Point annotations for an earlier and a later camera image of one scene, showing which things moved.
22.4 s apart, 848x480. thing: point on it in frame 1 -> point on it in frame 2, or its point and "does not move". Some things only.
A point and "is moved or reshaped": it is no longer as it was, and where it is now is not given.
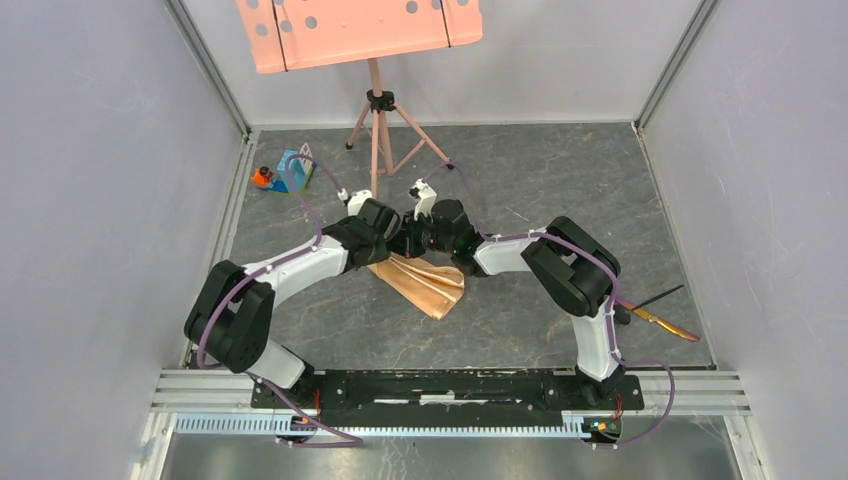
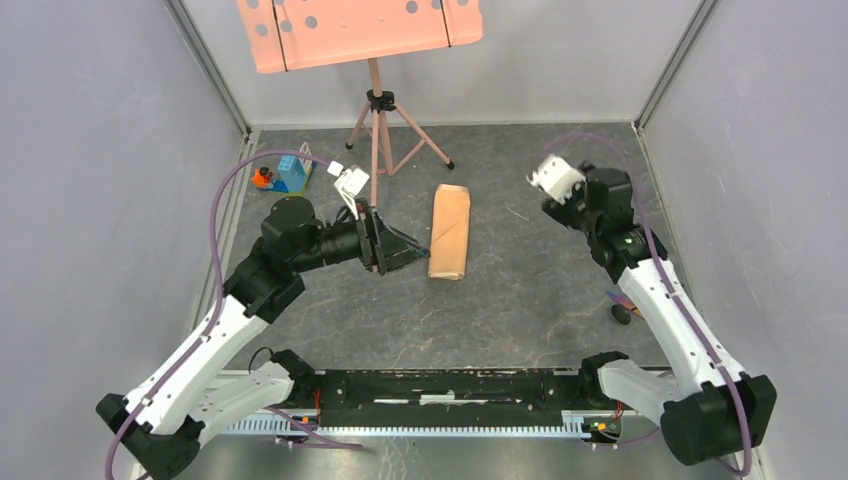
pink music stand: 287,35 does not move
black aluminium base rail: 452,398 does not move
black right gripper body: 421,235 -> 573,213
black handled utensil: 657,297 is moved or reshaped
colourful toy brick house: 300,171 does not move
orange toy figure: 262,177 does not move
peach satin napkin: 431,289 is moved or reshaped
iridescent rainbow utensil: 625,303 does not move
